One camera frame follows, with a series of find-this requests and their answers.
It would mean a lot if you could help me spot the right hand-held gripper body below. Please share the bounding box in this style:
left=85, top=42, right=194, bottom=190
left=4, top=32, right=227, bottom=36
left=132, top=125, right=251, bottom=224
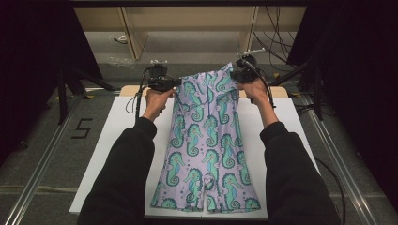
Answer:
left=234, top=47, right=267, bottom=84

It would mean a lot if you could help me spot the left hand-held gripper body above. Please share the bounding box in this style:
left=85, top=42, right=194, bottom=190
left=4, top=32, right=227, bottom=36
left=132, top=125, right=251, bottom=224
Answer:
left=145, top=60, right=173, bottom=94

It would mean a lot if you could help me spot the purple seahorse print romper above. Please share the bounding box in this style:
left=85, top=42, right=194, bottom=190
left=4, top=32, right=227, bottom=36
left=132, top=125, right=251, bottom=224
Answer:
left=149, top=61, right=262, bottom=214

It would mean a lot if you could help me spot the person's left hand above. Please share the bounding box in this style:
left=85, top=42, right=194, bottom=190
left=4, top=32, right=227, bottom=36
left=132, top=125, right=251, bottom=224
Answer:
left=141, top=88, right=176, bottom=122

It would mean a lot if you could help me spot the person's right hand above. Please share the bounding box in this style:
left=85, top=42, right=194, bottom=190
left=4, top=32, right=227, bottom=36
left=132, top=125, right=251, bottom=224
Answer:
left=238, top=77, right=274, bottom=110

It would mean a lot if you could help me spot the light wooden shelf unit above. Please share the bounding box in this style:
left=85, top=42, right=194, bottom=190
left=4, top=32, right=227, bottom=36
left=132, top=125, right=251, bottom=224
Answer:
left=73, top=6, right=308, bottom=61

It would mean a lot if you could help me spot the black tripod stand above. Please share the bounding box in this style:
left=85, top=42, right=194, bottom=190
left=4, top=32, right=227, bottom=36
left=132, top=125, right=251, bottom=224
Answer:
left=55, top=66, right=117, bottom=127
left=270, top=60, right=325, bottom=122

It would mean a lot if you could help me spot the black curtain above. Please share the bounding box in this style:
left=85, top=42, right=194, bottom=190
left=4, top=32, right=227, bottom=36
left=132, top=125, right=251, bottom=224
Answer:
left=0, top=0, right=104, bottom=163
left=285, top=0, right=398, bottom=201

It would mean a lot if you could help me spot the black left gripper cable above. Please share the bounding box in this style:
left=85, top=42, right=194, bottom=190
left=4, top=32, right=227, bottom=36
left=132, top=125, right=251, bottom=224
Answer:
left=125, top=66, right=152, bottom=120

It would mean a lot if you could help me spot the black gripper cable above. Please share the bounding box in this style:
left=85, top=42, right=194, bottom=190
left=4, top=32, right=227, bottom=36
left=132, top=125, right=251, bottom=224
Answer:
left=245, top=60, right=277, bottom=110
left=125, top=66, right=152, bottom=120

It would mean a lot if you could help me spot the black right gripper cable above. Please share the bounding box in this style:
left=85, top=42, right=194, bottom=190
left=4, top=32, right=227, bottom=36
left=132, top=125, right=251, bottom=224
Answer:
left=245, top=60, right=277, bottom=110

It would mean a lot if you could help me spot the bundle of black hanging cables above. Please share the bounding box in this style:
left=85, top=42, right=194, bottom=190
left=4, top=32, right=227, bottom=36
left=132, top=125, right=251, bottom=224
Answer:
left=253, top=5, right=299, bottom=71

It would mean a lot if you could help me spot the aluminium floor rail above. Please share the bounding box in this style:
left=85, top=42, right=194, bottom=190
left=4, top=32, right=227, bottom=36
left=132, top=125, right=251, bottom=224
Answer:
left=2, top=96, right=83, bottom=225
left=298, top=93, right=398, bottom=225

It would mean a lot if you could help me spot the black floor cable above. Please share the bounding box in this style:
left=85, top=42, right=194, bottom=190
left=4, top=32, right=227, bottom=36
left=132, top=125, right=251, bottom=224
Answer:
left=314, top=157, right=347, bottom=225

